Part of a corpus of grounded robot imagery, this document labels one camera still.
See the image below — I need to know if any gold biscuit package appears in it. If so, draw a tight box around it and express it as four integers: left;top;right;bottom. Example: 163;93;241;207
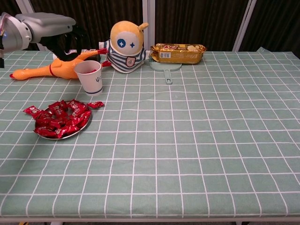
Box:
150;43;207;65

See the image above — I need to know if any left black grey robot hand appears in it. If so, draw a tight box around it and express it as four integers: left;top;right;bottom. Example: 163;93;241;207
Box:
15;13;91;61

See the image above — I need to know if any dark bottle white cap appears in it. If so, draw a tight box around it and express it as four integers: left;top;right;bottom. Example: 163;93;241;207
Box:
52;48;103;63

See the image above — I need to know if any round metal plate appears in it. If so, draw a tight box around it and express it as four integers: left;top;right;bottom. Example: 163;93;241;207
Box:
34;100;93;141

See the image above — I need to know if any orange rubber chicken toy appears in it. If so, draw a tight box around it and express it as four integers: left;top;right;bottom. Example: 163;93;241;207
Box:
9;48;113;81

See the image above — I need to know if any yellow plush doll striped shirt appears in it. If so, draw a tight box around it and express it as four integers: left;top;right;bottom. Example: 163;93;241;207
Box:
98;20;152;75

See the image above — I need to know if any white paper cup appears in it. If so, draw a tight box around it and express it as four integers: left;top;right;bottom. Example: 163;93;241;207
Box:
74;60;104;97

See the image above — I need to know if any light green hand mirror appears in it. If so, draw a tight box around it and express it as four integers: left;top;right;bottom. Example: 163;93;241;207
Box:
149;60;182;85

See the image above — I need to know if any green checked tablecloth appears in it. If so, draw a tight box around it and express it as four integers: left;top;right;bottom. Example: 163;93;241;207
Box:
0;46;300;220

